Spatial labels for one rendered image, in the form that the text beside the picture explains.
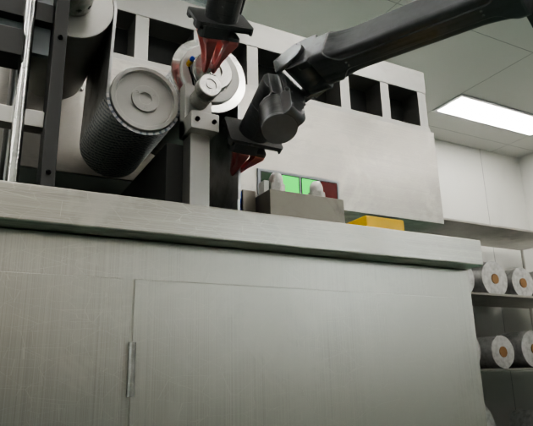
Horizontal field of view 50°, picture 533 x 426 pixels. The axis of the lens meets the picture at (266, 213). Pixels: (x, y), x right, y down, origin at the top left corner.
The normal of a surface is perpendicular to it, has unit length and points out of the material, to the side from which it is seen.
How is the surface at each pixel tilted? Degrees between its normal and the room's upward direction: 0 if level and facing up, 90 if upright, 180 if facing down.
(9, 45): 90
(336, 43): 75
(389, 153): 90
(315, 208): 90
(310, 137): 90
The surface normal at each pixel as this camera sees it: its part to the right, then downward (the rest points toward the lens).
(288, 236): 0.47, -0.25
